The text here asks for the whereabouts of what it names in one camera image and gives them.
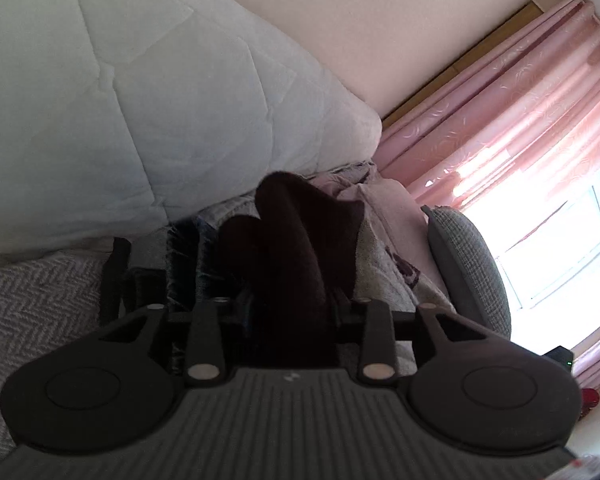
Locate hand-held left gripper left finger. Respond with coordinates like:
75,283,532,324
100,299,253,386

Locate grey cushion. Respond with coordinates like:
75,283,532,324
420,205,512,341

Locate beige and brown sweater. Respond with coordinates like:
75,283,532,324
217,172,456,368

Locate pink curtain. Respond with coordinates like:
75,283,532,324
377,0,600,391

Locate wooden curtain rail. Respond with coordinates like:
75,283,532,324
382,0,586,128

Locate white quilt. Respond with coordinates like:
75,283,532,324
0,0,383,256

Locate black device with green light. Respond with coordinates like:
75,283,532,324
544,345,574,372

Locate pink grey herringbone blanket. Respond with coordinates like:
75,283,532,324
0,160,446,466

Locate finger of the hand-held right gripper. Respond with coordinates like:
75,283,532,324
99,237,167,322

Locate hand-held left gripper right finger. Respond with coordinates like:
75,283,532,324
332,300,506,385

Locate window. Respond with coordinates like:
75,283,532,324
460,165,600,351

